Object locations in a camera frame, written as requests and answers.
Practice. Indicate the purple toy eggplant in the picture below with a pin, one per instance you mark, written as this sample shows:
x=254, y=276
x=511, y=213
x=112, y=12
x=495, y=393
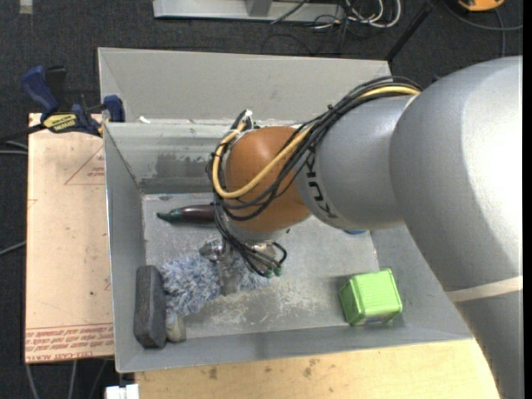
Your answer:
x=191, y=214

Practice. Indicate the brown cardboard board, red print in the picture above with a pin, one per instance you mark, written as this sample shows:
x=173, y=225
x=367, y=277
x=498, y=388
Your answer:
x=66, y=239

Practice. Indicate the grey metal bin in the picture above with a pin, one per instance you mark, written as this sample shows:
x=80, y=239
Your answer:
x=291, y=306

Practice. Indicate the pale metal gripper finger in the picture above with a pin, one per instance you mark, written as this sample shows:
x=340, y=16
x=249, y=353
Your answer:
x=228, y=279
x=211, y=251

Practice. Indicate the small blue object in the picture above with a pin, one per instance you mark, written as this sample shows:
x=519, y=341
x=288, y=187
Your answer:
x=356, y=231

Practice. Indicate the light green box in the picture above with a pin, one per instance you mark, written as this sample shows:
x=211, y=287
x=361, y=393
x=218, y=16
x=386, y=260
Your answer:
x=370, y=297

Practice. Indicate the dark grey flat block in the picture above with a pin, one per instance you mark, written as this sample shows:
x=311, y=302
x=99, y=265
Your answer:
x=149, y=306

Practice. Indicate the blue and white fluffy cloth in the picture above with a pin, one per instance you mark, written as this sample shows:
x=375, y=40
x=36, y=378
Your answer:
x=191, y=283

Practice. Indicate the small grey lumpy object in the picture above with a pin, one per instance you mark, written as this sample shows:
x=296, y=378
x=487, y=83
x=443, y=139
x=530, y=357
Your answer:
x=175, y=326

